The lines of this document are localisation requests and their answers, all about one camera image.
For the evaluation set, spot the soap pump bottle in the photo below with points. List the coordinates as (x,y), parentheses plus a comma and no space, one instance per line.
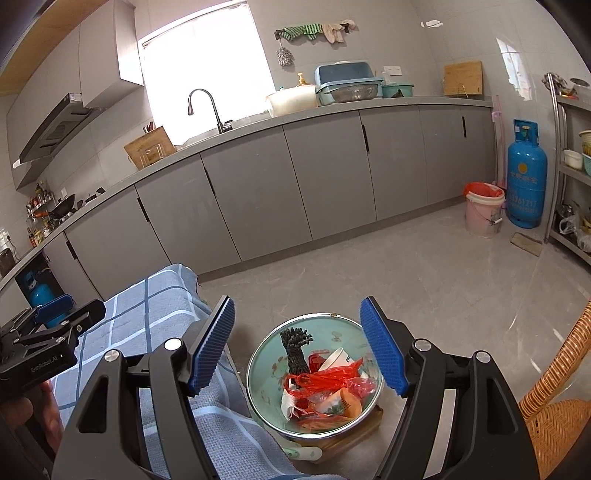
(302,80)

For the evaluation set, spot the spice rack with bottles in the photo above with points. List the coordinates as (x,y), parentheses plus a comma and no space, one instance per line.
(39,217)

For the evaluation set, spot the white wall socket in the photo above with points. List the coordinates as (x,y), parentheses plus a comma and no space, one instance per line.
(392,70)

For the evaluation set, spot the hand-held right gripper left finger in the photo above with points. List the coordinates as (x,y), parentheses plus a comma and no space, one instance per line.
(210,344)

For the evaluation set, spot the white wall hook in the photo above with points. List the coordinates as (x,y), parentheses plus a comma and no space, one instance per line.
(431,23)

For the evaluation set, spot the blue checked tablecloth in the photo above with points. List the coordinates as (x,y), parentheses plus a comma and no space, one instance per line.
(152,300)

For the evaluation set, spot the cream patterned bowl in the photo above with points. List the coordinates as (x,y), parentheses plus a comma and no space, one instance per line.
(585,143)

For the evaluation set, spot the metal shelf rack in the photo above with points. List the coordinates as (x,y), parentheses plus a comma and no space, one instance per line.
(554,184)

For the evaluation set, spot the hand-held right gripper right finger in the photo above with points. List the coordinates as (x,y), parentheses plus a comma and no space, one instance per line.
(383,348)

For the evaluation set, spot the dark rice cooker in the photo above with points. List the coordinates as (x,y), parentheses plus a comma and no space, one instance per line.
(5,263)

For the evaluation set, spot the person's left hand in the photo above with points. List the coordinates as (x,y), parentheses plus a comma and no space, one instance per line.
(51,410)

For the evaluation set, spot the bright window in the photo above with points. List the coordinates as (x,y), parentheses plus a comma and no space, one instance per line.
(203,69)

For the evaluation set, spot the white plastic bag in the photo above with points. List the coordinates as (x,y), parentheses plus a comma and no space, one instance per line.
(570,226)

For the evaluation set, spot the white bowl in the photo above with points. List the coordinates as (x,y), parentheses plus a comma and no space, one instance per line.
(572,159)

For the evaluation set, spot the black wok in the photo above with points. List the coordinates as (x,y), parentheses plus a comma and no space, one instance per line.
(62,206)

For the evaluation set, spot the teal enamel basin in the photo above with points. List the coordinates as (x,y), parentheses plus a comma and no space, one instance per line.
(268,364)

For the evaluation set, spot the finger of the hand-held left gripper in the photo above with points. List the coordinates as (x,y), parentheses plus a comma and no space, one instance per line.
(85,318)
(53,307)

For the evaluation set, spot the green plastic basket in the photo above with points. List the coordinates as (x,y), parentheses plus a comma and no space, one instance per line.
(397,91)

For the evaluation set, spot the white plastic tub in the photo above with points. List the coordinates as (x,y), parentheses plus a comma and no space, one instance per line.
(291,102)

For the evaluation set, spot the red plastic bag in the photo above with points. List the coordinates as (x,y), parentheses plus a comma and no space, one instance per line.
(328,381)

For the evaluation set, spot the green striped towel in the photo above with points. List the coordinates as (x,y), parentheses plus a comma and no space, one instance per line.
(300,32)

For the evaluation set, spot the blue gas cylinder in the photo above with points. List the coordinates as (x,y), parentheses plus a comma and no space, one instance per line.
(40,291)
(526,180)

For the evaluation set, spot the grey kitchen base cabinets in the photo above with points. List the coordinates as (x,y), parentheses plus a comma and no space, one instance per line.
(323,175)

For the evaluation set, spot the beige rubber gloves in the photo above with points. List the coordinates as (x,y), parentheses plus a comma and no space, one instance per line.
(334,31)

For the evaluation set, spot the cardboard piece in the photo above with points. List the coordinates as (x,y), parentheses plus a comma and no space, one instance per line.
(526,244)

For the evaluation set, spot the blue dish rack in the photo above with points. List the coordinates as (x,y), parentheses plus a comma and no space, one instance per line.
(344,74)

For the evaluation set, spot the patterned clear plastic bag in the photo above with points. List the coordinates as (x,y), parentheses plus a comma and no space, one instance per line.
(291,406)

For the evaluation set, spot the steel gooseneck faucet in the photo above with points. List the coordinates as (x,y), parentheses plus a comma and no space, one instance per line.
(217,120)

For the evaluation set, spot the white paper cup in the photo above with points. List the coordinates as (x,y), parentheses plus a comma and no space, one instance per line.
(341,361)

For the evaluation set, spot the pink plastic wrapper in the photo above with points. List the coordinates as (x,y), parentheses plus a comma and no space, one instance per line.
(362,386)

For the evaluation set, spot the wooden cutting board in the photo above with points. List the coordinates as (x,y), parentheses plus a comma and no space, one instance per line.
(150,147)
(463,78)

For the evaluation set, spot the grey hanging scrubber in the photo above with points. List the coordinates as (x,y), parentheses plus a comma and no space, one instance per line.
(284,57)

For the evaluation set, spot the knife holder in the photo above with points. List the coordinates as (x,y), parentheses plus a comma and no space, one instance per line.
(148,127)

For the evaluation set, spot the orange printed paper packet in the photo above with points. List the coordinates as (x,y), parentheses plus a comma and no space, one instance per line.
(351,401)

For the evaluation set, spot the grey upper cabinets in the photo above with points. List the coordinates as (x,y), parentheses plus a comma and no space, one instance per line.
(92,50)

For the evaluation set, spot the wicker chair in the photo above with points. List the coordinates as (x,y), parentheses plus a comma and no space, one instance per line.
(554,415)

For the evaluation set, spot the pink bucket with red liner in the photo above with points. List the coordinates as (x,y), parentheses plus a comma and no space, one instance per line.
(482,212)

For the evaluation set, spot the black range hood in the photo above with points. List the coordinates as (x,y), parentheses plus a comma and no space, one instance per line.
(55,129)

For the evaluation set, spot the steel colander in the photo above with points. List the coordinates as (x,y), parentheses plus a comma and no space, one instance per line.
(354,93)

